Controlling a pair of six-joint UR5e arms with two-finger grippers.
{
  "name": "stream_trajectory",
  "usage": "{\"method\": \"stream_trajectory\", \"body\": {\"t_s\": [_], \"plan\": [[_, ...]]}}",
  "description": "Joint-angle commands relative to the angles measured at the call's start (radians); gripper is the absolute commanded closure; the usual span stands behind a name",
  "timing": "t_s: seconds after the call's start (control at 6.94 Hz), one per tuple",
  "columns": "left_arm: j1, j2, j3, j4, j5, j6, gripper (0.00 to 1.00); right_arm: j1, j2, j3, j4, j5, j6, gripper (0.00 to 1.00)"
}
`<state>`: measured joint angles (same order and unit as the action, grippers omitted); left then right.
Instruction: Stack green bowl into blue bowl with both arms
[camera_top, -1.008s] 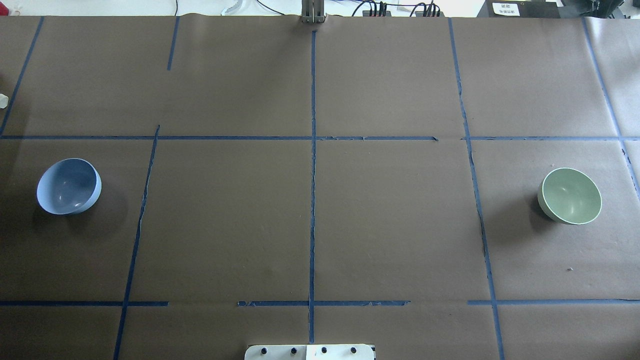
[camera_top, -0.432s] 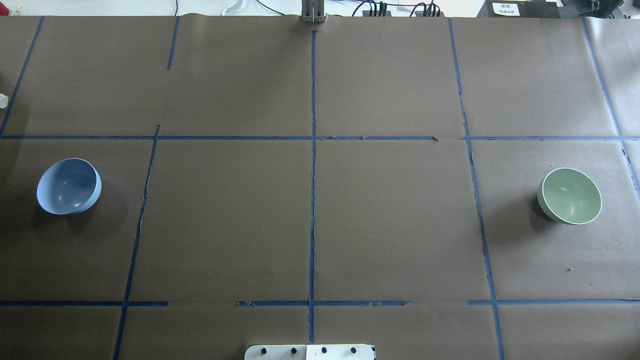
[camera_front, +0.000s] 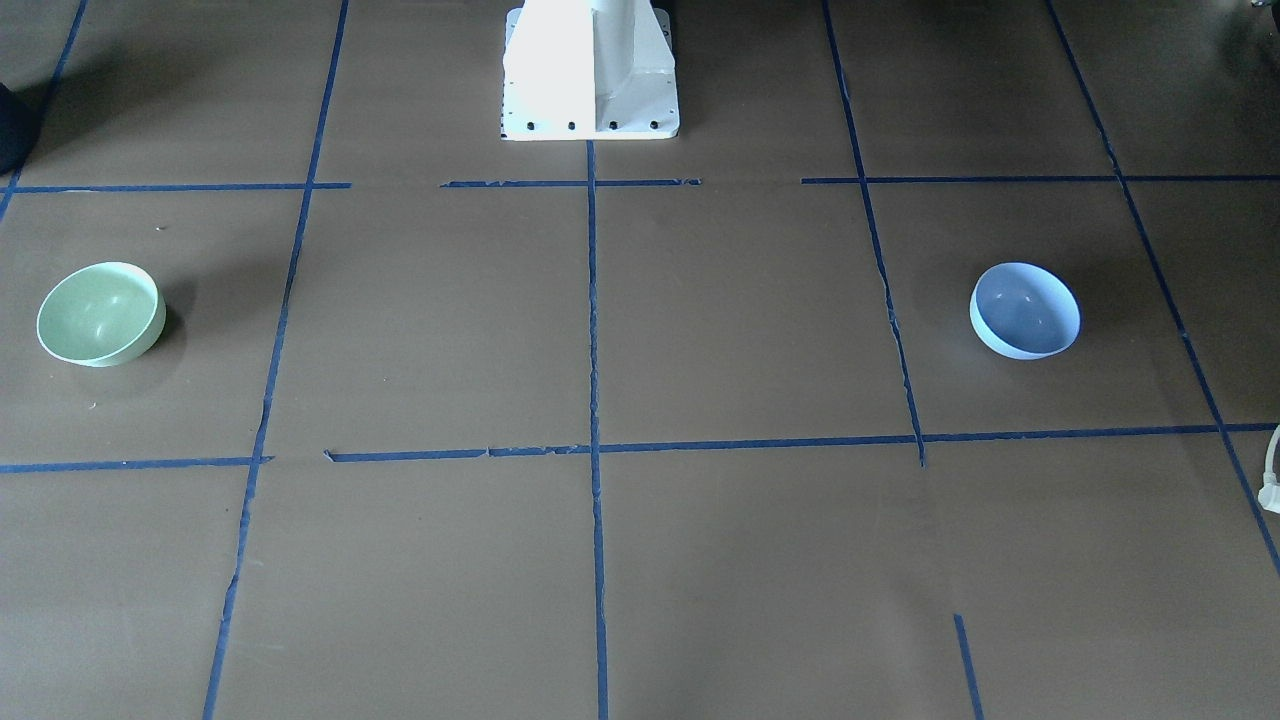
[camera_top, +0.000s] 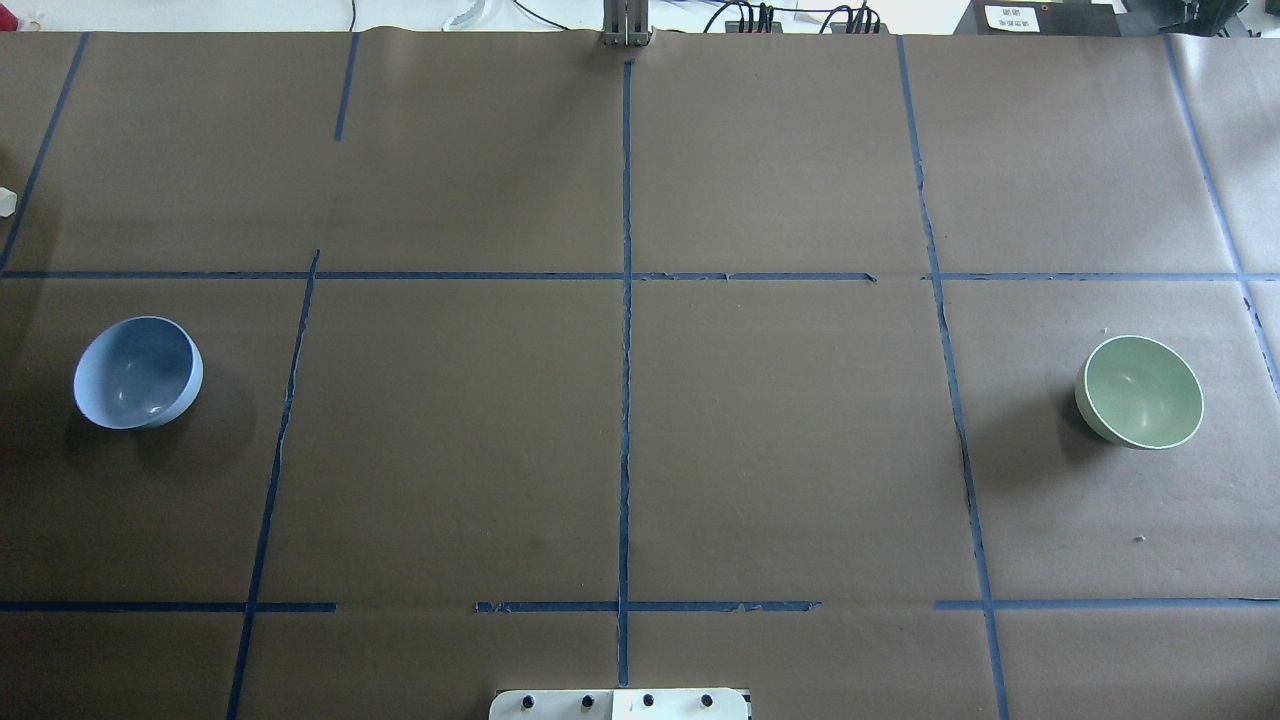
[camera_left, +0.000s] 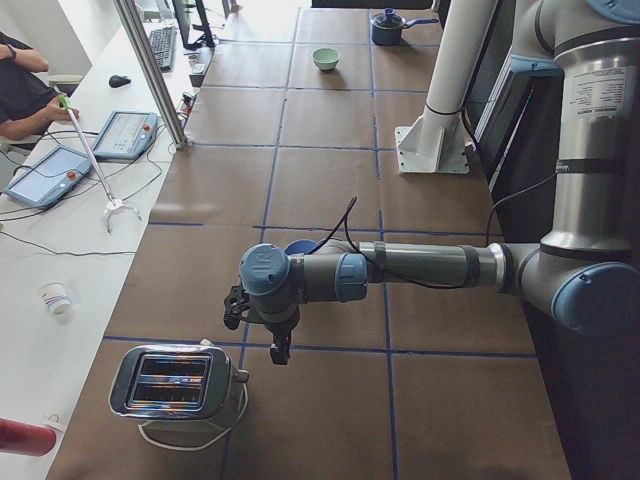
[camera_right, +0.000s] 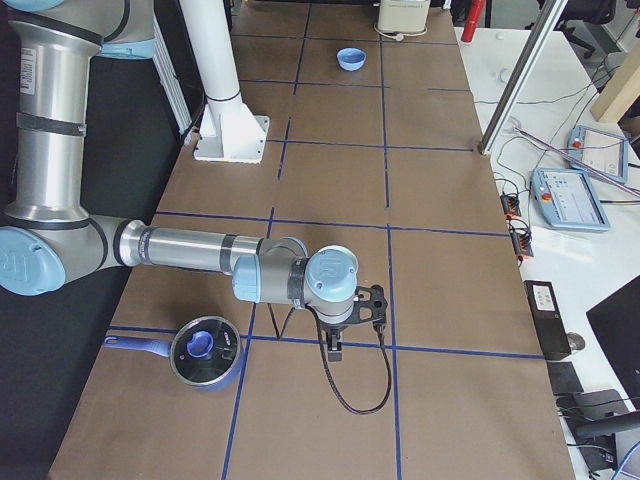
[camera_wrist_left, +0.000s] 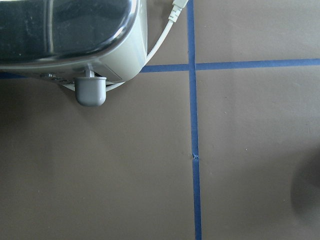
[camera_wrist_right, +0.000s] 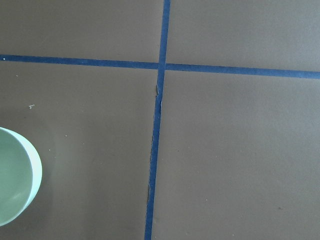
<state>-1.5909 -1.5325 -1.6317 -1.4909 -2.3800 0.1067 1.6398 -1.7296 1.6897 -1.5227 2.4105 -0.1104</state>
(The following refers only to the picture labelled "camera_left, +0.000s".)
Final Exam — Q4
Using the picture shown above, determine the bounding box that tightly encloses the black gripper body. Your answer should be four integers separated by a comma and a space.
223, 283, 252, 329

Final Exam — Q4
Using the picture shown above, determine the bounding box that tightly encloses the green bowl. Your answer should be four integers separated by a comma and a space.
312, 47, 341, 72

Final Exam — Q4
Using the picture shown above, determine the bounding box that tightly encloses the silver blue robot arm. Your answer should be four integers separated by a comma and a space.
223, 1, 639, 347

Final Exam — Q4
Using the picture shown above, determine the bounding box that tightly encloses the blue bowl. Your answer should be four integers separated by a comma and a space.
285, 239, 317, 255

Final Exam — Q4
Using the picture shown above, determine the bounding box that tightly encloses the chrome toaster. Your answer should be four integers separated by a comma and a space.
109, 344, 249, 433

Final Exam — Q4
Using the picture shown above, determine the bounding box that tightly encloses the white reacher grabber tool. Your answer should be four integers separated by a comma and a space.
58, 94, 143, 233

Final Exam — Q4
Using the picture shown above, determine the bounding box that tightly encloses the paper cup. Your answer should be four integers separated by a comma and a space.
37, 282, 71, 315

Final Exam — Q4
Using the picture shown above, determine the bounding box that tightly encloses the far blue teach pendant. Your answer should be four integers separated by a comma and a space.
92, 111, 158, 161

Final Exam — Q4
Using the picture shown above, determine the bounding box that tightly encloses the blue teach pendant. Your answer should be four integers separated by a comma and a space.
3, 145, 92, 209
92, 111, 158, 161

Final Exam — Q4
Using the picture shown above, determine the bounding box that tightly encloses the near blue teach pendant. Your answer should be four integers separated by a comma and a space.
3, 145, 92, 209

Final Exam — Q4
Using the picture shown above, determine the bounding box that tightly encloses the black computer mouse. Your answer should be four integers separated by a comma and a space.
108, 75, 131, 88

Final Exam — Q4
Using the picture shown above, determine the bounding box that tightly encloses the white support column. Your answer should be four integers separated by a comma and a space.
395, 0, 498, 174

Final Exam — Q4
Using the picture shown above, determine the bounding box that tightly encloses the red cylinder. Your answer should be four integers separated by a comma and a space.
0, 418, 57, 457

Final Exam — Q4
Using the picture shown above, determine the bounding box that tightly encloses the black keyboard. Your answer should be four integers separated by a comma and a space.
148, 27, 176, 72

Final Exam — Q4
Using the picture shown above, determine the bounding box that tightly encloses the black monitor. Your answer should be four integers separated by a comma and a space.
172, 0, 215, 51

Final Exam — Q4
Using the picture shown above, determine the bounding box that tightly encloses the person in black shirt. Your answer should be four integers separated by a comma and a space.
1, 33, 69, 141

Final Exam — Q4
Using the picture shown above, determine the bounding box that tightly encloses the blue saucepan with lid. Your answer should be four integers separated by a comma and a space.
370, 8, 439, 46

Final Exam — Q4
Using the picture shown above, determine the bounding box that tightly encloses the white toaster cord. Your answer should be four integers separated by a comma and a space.
137, 389, 249, 452

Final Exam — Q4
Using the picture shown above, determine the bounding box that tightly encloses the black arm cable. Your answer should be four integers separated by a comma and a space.
313, 196, 557, 290

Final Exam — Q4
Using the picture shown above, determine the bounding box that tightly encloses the aluminium frame post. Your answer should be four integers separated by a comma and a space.
114, 0, 188, 150

